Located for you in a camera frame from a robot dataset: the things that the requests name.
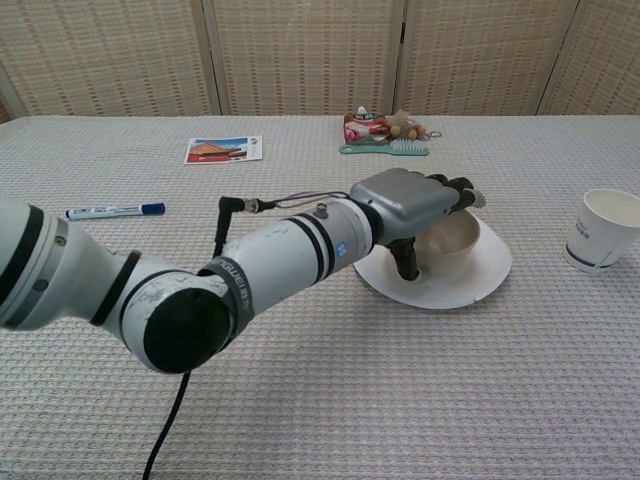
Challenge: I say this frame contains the white paper cup blue print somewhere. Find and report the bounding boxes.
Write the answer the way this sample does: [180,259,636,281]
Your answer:
[564,188,640,274]

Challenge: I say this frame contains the white paper plate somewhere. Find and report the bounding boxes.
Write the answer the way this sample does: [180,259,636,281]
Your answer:
[352,202,514,311]

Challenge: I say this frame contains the blue whiteboard marker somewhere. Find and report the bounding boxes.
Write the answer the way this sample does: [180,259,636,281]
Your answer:
[63,201,167,221]

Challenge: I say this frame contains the wooden bead fluffy keychain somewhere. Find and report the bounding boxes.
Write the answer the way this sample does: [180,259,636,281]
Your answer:
[387,110,445,142]

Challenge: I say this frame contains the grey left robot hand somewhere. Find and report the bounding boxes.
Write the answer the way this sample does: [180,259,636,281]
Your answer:
[349,168,487,281]

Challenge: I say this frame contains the woven folding screen panel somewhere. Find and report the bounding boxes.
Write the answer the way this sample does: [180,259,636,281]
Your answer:
[538,0,640,117]
[399,0,584,117]
[203,0,407,117]
[0,0,226,120]

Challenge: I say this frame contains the beige waffle tablecloth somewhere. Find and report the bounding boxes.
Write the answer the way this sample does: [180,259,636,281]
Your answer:
[0,114,640,480]

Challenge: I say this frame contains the red palace postcard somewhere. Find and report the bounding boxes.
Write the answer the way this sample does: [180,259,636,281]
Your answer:
[183,135,265,165]

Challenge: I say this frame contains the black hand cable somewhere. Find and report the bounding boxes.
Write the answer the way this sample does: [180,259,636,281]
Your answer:
[142,188,354,480]

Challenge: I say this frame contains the green plastic brush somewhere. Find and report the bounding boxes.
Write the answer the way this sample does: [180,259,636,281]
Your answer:
[338,139,431,157]

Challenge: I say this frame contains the small beige bowl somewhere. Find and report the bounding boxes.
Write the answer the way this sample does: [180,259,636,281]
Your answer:
[413,207,482,271]

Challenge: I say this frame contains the red snack packet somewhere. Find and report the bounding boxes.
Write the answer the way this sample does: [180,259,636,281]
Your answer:
[342,113,391,144]

